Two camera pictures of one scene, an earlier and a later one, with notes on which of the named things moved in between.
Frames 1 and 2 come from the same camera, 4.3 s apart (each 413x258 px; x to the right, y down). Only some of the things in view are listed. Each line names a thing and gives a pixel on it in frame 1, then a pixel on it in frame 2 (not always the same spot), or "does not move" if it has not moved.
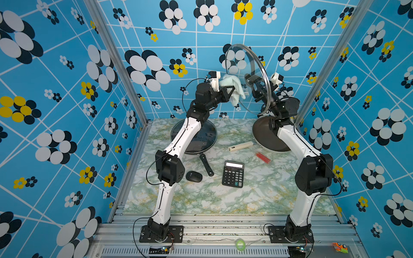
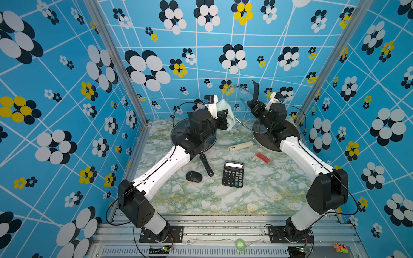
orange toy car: (340, 248) does not move
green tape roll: (243, 242) does not move
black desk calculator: (233, 174) does not move
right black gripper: (264, 93) to (258, 109)
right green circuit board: (297, 251) does not move
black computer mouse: (193, 176) does not move
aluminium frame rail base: (225, 236) does not move
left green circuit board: (158, 250) does not move
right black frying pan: (263, 136) does not move
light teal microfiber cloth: (232, 80) to (223, 105)
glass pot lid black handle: (251, 78) to (239, 97)
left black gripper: (225, 97) to (221, 119)
